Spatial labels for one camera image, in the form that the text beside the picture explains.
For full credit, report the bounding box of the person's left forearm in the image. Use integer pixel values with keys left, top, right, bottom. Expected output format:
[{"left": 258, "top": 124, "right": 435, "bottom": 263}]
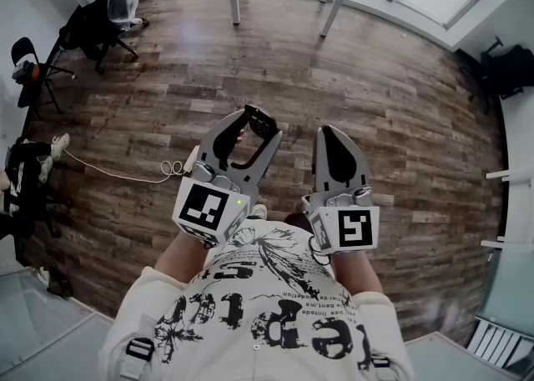
[{"left": 154, "top": 228, "right": 218, "bottom": 284}]

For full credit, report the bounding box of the black swivel chair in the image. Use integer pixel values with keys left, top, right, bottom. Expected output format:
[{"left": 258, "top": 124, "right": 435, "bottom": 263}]
[{"left": 454, "top": 36, "right": 534, "bottom": 114}]

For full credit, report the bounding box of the white power strip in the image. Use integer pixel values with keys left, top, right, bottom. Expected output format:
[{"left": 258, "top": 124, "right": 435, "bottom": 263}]
[{"left": 182, "top": 146, "right": 199, "bottom": 174}]

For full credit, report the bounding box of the black folding chair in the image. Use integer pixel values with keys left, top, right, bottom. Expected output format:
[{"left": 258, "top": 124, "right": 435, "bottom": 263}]
[{"left": 10, "top": 36, "right": 76, "bottom": 116}]

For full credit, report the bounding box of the black office chair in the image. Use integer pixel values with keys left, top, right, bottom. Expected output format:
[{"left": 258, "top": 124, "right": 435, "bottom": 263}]
[{"left": 58, "top": 0, "right": 150, "bottom": 75}]

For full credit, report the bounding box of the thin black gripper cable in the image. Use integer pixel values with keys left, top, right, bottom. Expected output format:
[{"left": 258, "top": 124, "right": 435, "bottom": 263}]
[{"left": 309, "top": 236, "right": 334, "bottom": 267}]

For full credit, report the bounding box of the person's right leg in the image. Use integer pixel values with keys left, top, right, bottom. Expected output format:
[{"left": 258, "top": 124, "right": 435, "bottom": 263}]
[{"left": 285, "top": 212, "right": 313, "bottom": 233}]

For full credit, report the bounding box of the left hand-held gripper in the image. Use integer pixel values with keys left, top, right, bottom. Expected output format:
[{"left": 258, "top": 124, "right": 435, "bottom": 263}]
[{"left": 172, "top": 110, "right": 284, "bottom": 247}]

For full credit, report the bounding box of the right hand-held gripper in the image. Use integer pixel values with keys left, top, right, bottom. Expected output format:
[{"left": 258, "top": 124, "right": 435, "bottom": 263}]
[{"left": 300, "top": 124, "right": 380, "bottom": 255}]

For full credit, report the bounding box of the white cable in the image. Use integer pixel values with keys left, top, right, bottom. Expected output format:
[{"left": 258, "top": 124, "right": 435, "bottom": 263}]
[{"left": 62, "top": 148, "right": 185, "bottom": 184}]

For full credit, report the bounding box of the small black object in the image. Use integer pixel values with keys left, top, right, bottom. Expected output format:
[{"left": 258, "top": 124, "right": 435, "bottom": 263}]
[{"left": 244, "top": 104, "right": 279, "bottom": 139}]

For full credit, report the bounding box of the person's right forearm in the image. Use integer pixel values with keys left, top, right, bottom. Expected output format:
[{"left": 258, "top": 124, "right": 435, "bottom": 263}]
[{"left": 331, "top": 248, "right": 384, "bottom": 295}]

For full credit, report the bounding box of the grey and orange device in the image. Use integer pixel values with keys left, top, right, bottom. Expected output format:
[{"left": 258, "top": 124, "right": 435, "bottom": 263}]
[{"left": 11, "top": 60, "right": 42, "bottom": 83}]

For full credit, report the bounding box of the white metal rack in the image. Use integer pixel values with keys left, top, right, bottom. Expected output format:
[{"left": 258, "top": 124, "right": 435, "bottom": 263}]
[{"left": 479, "top": 166, "right": 534, "bottom": 251}]

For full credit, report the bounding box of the person's white printed shirt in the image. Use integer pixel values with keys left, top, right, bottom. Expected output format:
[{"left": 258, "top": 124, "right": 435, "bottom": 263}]
[{"left": 98, "top": 216, "right": 416, "bottom": 381}]

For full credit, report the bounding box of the grey harness strap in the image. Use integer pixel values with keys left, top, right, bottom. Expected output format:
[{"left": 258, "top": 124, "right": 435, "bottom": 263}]
[
  {"left": 118, "top": 337, "right": 157, "bottom": 381},
  {"left": 370, "top": 353, "right": 402, "bottom": 381}
]

